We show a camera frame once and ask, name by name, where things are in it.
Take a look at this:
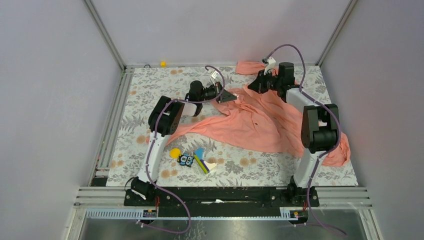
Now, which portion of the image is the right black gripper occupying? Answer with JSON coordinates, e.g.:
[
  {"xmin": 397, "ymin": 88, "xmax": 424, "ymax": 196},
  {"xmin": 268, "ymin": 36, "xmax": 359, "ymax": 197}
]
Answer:
[{"xmin": 247, "ymin": 69, "xmax": 282, "ymax": 95}]

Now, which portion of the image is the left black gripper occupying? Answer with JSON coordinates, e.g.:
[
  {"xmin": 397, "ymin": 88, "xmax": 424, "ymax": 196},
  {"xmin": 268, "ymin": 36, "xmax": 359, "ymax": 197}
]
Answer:
[{"xmin": 198, "ymin": 81, "xmax": 237, "ymax": 103}]

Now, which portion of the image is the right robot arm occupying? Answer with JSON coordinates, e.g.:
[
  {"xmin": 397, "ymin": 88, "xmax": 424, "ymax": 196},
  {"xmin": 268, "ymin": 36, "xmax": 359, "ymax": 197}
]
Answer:
[{"xmin": 248, "ymin": 58, "xmax": 341, "ymax": 207}]

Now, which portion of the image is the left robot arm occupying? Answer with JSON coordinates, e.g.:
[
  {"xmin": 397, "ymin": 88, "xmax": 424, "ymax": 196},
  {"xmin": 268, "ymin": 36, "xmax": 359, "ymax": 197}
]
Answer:
[{"xmin": 125, "ymin": 80, "xmax": 237, "ymax": 206}]

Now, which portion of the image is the blue triangular block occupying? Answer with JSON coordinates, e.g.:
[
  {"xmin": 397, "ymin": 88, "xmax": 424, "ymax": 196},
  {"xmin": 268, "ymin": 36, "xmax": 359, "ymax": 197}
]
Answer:
[{"xmin": 194, "ymin": 147, "xmax": 205, "ymax": 160}]

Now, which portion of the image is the floral patterned mat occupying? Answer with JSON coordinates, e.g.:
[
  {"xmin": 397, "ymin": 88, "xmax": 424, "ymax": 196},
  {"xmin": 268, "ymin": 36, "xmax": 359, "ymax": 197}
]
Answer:
[{"xmin": 106, "ymin": 65, "xmax": 359, "ymax": 188}]

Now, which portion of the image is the white arch block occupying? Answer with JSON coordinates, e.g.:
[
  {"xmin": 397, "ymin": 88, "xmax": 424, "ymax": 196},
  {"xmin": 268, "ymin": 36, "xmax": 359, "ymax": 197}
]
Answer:
[{"xmin": 203, "ymin": 161, "xmax": 217, "ymax": 174}]

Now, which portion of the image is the green purple flat block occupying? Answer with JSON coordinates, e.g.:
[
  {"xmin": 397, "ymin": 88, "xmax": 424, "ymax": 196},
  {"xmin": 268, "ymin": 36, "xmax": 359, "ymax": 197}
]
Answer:
[{"xmin": 194, "ymin": 154, "xmax": 210, "ymax": 175}]

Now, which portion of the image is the black owl toy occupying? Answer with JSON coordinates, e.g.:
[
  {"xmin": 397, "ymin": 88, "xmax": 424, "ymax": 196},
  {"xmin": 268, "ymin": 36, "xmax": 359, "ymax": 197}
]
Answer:
[{"xmin": 177, "ymin": 153, "xmax": 195, "ymax": 168}]

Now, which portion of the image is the yellow round disc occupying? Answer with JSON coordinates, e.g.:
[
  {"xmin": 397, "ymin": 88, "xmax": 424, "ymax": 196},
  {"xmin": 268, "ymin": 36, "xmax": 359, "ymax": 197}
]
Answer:
[{"xmin": 169, "ymin": 148, "xmax": 181, "ymax": 159}]

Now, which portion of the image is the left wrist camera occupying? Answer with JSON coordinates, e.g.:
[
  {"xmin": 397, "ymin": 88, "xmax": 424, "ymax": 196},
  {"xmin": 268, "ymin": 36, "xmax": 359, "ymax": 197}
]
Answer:
[{"xmin": 209, "ymin": 70, "xmax": 221, "ymax": 81}]

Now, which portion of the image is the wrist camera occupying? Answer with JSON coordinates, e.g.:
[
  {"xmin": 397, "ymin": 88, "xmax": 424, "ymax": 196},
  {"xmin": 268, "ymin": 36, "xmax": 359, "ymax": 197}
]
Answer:
[
  {"xmin": 262, "ymin": 56, "xmax": 276, "ymax": 74},
  {"xmin": 209, "ymin": 70, "xmax": 221, "ymax": 81}
]

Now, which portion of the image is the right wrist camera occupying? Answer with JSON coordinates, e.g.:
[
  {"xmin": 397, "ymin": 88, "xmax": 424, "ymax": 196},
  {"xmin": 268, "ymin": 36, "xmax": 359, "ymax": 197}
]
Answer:
[{"xmin": 262, "ymin": 56, "xmax": 276, "ymax": 74}]

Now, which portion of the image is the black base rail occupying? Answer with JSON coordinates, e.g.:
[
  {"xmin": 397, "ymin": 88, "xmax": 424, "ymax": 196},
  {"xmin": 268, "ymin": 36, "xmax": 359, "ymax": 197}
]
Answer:
[{"xmin": 123, "ymin": 187, "xmax": 320, "ymax": 218}]

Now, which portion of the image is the white slotted cable duct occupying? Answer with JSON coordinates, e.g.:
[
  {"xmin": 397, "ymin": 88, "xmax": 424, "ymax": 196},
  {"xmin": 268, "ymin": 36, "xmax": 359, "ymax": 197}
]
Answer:
[{"xmin": 86, "ymin": 207, "xmax": 299, "ymax": 222}]

